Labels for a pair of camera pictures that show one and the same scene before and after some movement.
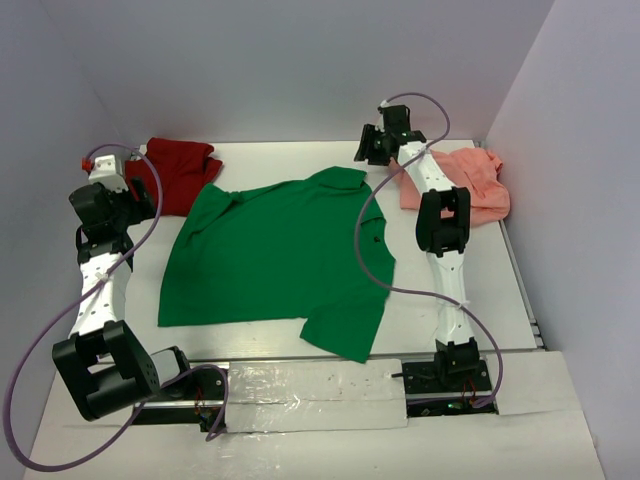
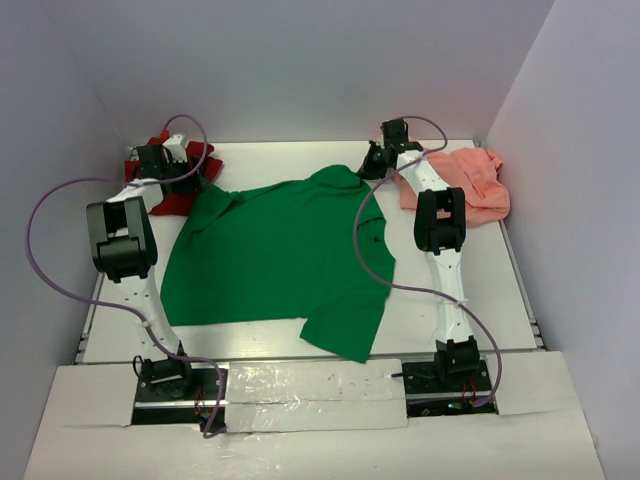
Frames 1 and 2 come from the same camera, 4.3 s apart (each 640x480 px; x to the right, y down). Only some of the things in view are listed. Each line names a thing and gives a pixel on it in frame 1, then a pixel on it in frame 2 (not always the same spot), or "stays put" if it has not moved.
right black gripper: (370, 132) to (367, 170)
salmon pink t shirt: (473, 169) stays put
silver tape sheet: (318, 395) stays put
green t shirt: (311, 248) stays put
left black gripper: (143, 209) to (194, 182)
